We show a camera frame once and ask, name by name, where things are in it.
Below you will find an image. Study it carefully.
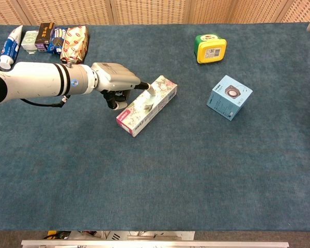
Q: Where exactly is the woven wicker folding screen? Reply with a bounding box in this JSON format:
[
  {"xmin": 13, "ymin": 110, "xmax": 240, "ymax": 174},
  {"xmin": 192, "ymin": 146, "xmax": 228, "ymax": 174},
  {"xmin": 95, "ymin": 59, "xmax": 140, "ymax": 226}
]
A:
[{"xmin": 0, "ymin": 0, "xmax": 310, "ymax": 26}]

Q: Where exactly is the aluminium rail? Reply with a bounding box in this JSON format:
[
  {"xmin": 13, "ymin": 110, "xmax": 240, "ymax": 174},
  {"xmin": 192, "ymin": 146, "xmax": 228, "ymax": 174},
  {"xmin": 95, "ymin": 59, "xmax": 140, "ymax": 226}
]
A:
[{"xmin": 21, "ymin": 239, "xmax": 290, "ymax": 248}]

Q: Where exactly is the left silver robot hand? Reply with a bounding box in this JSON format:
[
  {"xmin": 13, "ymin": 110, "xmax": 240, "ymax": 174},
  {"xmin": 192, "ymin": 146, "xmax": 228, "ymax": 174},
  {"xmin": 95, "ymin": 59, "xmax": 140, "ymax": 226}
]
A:
[{"xmin": 90, "ymin": 61, "xmax": 158, "ymax": 112}]

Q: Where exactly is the pale green small box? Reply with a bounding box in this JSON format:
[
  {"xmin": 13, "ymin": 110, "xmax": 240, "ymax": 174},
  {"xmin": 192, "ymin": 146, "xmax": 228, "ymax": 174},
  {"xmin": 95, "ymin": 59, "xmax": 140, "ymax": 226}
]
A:
[{"xmin": 21, "ymin": 30, "xmax": 39, "ymax": 55}]

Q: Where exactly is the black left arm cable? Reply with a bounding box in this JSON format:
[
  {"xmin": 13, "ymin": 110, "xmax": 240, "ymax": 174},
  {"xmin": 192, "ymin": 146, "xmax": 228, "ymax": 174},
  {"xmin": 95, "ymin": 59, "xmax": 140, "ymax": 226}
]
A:
[{"xmin": 20, "ymin": 95, "xmax": 71, "ymax": 109}]

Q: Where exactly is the light blue cube box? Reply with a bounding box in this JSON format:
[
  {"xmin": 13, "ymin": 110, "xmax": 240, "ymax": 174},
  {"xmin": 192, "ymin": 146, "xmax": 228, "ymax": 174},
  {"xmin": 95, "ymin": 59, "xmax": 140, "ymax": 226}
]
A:
[{"xmin": 206, "ymin": 74, "xmax": 254, "ymax": 121}]

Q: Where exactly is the yellow green square container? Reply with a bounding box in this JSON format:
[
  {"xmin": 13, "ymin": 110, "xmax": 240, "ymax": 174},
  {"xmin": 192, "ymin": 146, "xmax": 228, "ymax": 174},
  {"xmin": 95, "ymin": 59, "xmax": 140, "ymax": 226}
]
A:
[{"xmin": 194, "ymin": 33, "xmax": 227, "ymax": 64}]

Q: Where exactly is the long white floral box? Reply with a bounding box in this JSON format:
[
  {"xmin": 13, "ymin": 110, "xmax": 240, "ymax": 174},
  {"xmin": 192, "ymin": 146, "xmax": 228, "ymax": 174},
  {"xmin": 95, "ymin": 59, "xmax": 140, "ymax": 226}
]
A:
[{"xmin": 116, "ymin": 75, "xmax": 178, "ymax": 137}]

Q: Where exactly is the white blue tube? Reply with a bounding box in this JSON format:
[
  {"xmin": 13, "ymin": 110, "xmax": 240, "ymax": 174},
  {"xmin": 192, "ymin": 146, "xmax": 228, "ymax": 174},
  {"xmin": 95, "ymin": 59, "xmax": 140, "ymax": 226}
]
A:
[{"xmin": 0, "ymin": 25, "xmax": 24, "ymax": 70}]

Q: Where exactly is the gold red snack bag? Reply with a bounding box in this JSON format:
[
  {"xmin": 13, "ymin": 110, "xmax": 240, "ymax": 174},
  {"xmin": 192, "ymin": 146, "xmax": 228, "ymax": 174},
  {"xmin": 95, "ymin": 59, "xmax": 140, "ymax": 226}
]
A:
[{"xmin": 60, "ymin": 25, "xmax": 89, "ymax": 65}]

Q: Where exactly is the dark brown gold-print box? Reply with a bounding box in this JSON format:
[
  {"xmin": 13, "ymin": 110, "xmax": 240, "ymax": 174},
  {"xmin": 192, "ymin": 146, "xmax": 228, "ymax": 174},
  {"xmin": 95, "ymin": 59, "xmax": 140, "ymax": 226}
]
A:
[{"xmin": 34, "ymin": 22, "xmax": 55, "ymax": 53}]

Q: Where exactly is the blue cookie pack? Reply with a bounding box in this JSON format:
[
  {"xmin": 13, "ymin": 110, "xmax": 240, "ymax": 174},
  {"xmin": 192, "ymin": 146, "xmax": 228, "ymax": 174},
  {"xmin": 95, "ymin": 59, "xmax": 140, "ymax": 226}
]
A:
[{"xmin": 46, "ymin": 27, "xmax": 68, "ymax": 55}]

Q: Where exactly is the teal felt table cloth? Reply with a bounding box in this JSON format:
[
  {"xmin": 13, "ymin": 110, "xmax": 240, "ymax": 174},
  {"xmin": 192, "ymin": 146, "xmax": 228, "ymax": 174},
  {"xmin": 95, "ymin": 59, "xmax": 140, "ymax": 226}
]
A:
[{"xmin": 0, "ymin": 22, "xmax": 310, "ymax": 232}]

